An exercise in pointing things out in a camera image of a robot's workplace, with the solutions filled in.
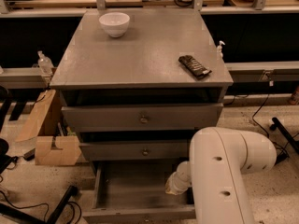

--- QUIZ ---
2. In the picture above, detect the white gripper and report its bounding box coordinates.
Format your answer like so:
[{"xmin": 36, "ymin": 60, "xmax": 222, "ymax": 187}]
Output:
[{"xmin": 165, "ymin": 161, "xmax": 192, "ymax": 195}]

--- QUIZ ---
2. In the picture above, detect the grey bottom drawer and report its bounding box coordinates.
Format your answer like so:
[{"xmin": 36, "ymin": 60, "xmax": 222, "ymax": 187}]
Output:
[{"xmin": 83, "ymin": 159, "xmax": 195, "ymax": 224}]

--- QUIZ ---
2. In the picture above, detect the grey drawer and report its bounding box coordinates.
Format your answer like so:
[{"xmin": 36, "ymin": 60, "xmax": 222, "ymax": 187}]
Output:
[
  {"xmin": 79, "ymin": 140, "xmax": 190, "ymax": 161},
  {"xmin": 83, "ymin": 159, "xmax": 195, "ymax": 224},
  {"xmin": 62, "ymin": 104, "xmax": 223, "ymax": 133}
]

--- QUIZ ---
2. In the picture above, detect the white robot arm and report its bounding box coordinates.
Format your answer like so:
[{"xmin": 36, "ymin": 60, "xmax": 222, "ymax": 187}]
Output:
[{"xmin": 165, "ymin": 127, "xmax": 277, "ymax": 224}]

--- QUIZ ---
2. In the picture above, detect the grey middle drawer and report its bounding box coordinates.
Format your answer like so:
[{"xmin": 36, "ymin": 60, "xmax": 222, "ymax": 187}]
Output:
[{"xmin": 79, "ymin": 140, "xmax": 190, "ymax": 161}]

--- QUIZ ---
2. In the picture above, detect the grey top drawer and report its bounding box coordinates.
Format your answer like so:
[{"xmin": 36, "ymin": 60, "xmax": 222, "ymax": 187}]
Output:
[{"xmin": 62, "ymin": 104, "xmax": 223, "ymax": 133}]

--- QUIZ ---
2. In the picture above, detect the grey drawer cabinet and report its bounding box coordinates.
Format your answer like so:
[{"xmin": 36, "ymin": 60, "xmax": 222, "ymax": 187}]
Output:
[{"xmin": 50, "ymin": 8, "xmax": 234, "ymax": 179}]

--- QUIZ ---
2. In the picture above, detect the dark snack bar wrapper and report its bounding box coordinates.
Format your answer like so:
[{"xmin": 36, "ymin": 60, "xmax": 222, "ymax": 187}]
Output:
[{"xmin": 178, "ymin": 55, "xmax": 211, "ymax": 79}]

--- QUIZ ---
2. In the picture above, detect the black stand leg right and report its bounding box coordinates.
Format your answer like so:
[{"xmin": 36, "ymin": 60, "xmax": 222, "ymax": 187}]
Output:
[{"xmin": 272, "ymin": 117, "xmax": 299, "ymax": 154}]

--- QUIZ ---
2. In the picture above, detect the black stand leg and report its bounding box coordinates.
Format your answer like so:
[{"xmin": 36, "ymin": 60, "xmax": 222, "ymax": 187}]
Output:
[
  {"xmin": 272, "ymin": 117, "xmax": 299, "ymax": 154},
  {"xmin": 0, "ymin": 186, "xmax": 78, "ymax": 224}
]

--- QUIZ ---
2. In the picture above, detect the brown cardboard box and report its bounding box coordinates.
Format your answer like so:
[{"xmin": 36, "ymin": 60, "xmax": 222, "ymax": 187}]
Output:
[{"xmin": 16, "ymin": 90, "xmax": 81, "ymax": 166}]

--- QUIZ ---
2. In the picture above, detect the small white pump bottle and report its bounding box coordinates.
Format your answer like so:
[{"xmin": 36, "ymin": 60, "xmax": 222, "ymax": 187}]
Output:
[{"xmin": 217, "ymin": 40, "xmax": 225, "ymax": 58}]

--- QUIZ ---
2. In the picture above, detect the black stand leg left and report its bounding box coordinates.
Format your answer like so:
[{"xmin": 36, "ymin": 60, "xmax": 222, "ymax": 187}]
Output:
[{"xmin": 0, "ymin": 186, "xmax": 78, "ymax": 224}]

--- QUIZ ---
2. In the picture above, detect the white ceramic bowl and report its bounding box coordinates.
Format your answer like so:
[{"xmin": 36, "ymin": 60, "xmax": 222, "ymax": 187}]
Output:
[{"xmin": 99, "ymin": 12, "xmax": 130, "ymax": 37}]

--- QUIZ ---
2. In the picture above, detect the clear pump bottle left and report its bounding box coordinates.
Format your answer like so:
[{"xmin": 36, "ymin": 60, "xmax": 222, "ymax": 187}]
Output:
[{"xmin": 37, "ymin": 51, "xmax": 53, "ymax": 75}]

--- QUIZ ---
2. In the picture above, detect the black floor cable left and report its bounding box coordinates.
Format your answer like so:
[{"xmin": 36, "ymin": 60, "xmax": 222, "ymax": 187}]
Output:
[{"xmin": 0, "ymin": 189, "xmax": 82, "ymax": 224}]

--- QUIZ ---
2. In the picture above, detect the black cable with adapter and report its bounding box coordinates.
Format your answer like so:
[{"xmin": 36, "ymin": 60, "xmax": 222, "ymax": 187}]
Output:
[{"xmin": 251, "ymin": 73, "xmax": 299, "ymax": 166}]

